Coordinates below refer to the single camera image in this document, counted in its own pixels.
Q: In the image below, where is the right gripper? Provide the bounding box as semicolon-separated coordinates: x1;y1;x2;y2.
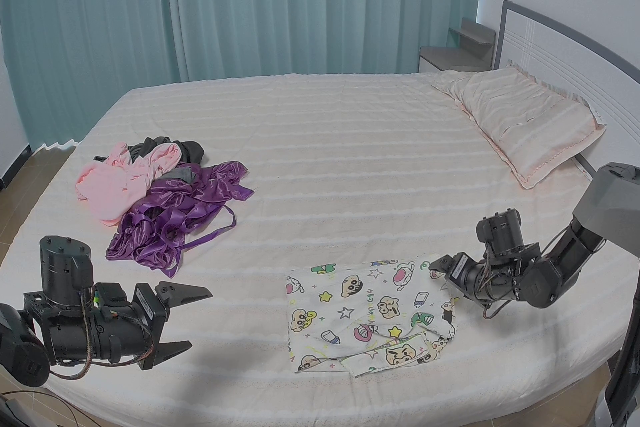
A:
429;254;485;302

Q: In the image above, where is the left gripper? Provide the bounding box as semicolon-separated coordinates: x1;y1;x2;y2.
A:
93;281;214;371

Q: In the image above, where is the white printed pyjama top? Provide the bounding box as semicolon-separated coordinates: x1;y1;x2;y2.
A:
285;254;459;378

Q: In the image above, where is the bed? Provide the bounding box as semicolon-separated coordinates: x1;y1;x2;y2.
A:
0;0;640;421

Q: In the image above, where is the purple satin garment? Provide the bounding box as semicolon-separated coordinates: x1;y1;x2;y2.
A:
105;160;255;279

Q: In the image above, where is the pink garment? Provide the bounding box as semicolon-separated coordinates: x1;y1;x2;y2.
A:
75;142;184;227

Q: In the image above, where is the pink striped pillow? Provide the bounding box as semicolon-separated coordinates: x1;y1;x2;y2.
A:
431;64;607;190

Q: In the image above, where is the dark grey garment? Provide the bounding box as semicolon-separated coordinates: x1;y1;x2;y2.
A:
94;136;206;183

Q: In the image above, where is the grey bedside table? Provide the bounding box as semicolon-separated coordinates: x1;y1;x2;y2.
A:
419;18;496;73

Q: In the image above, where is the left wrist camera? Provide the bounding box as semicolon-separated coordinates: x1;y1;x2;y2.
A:
95;283;128;312

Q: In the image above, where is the black cable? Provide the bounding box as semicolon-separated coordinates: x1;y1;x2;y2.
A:
482;297;513;322
49;357;96;382
0;390;93;427

